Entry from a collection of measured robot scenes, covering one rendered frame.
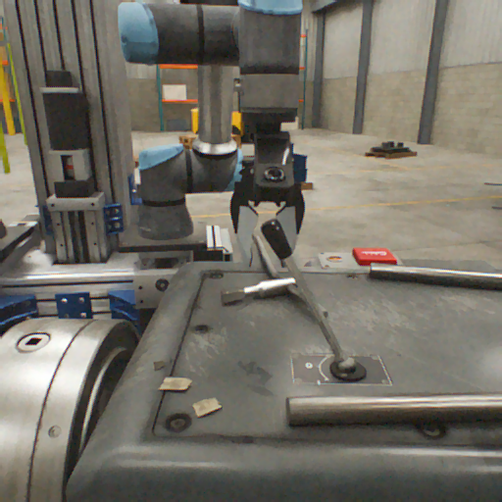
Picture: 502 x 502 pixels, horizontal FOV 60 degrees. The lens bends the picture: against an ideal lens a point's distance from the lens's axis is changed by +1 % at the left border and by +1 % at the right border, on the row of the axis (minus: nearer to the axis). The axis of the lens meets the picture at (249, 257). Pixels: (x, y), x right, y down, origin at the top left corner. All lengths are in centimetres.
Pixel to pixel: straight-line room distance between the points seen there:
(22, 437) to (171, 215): 74
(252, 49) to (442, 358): 41
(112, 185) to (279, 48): 89
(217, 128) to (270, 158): 58
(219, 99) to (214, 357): 74
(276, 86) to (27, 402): 45
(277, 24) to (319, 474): 46
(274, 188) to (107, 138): 90
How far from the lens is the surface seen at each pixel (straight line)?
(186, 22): 65
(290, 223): 60
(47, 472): 52
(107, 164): 134
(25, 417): 53
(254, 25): 57
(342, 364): 44
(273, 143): 56
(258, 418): 39
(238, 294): 57
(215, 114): 109
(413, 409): 39
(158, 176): 113
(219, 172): 113
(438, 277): 68
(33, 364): 55
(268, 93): 56
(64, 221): 132
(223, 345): 48
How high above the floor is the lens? 151
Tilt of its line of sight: 20 degrees down
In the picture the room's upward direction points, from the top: straight up
